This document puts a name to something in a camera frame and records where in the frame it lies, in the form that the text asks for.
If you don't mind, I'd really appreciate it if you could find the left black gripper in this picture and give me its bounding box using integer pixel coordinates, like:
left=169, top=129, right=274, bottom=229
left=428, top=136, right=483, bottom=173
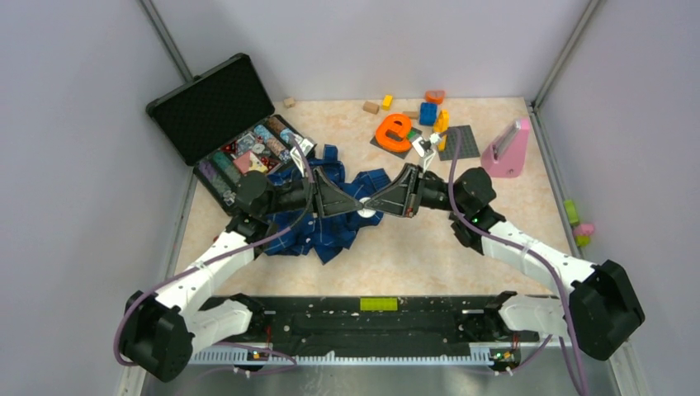
left=262, top=166, right=363, bottom=218

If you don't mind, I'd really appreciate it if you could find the green pink toy outside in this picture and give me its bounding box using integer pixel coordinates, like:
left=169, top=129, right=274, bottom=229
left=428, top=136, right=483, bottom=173
left=563, top=200, right=595, bottom=248

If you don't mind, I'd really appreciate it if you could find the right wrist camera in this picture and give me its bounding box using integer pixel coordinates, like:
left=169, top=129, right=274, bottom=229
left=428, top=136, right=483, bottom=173
left=409, top=133, right=442, bottom=171

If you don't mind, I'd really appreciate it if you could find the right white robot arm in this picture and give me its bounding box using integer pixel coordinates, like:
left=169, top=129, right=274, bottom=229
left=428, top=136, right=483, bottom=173
left=363, top=164, right=646, bottom=361

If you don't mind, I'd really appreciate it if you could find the orange cup toy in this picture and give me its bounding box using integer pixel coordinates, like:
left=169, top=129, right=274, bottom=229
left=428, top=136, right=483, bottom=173
left=424, top=90, right=446, bottom=105

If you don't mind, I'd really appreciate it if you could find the lime green brick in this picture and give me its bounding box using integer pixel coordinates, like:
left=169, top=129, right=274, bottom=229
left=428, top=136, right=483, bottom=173
left=360, top=297, right=399, bottom=312

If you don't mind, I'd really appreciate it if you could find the black poker chip case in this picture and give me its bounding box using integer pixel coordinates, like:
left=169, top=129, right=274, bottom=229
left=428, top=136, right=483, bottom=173
left=145, top=53, right=295, bottom=215

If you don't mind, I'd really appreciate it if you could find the white badge backing disc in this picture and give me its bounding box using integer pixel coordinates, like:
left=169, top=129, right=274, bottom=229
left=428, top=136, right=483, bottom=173
left=357, top=197, right=376, bottom=219

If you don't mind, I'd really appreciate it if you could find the blue plaid shirt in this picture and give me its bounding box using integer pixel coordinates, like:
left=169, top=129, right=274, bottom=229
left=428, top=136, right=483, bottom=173
left=265, top=144, right=390, bottom=264

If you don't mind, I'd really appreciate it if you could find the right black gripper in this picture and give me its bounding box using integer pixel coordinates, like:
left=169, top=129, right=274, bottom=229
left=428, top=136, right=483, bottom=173
left=364, top=163, right=469, bottom=219

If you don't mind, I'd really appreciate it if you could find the dark small baseplate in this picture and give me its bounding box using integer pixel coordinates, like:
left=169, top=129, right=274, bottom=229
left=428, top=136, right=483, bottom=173
left=370, top=127, right=423, bottom=158

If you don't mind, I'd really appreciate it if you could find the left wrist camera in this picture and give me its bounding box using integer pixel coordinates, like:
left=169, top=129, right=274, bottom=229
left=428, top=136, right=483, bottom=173
left=290, top=134, right=316, bottom=173

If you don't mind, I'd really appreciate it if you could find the blue lego brick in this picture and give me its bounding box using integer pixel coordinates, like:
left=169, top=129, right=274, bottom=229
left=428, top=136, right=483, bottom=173
left=419, top=101, right=438, bottom=126

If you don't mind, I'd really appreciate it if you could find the small yellow block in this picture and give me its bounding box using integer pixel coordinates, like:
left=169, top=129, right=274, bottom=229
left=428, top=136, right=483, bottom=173
left=381, top=95, right=393, bottom=111

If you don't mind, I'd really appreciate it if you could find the grey lego baseplate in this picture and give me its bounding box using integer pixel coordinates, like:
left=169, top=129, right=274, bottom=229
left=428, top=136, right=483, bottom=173
left=438, top=125, right=480, bottom=161

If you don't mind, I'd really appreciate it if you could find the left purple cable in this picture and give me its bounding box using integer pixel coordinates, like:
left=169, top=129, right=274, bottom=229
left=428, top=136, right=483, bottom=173
left=113, top=136, right=317, bottom=378

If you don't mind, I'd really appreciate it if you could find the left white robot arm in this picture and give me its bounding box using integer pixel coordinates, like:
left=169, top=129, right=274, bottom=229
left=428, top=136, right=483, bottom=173
left=113, top=167, right=372, bottom=382

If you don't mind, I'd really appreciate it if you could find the wooden block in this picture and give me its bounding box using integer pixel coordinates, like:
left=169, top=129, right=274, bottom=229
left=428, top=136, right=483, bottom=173
left=362, top=101, right=380, bottom=115

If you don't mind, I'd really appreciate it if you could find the pink wedge stand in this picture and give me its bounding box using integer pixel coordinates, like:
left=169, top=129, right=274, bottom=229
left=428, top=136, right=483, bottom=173
left=480, top=118, right=532, bottom=178

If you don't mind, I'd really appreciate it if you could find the orange letter e toy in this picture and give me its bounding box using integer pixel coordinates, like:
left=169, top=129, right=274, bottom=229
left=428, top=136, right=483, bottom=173
left=375, top=113, right=412, bottom=153

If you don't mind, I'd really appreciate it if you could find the yellow toy piece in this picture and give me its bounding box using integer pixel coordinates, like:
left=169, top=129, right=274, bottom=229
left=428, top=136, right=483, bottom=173
left=431, top=110, right=450, bottom=151

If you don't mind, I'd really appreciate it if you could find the small wooden cube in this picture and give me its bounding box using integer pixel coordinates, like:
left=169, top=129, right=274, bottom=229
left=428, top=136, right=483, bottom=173
left=283, top=97, right=296, bottom=108

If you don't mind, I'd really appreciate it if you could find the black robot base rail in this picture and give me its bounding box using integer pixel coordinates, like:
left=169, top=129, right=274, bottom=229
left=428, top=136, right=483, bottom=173
left=190, top=295, right=544, bottom=369

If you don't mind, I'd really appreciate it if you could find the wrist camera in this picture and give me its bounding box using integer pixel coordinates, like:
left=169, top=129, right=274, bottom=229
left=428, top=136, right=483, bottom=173
left=290, top=134, right=316, bottom=173
left=409, top=133, right=442, bottom=171

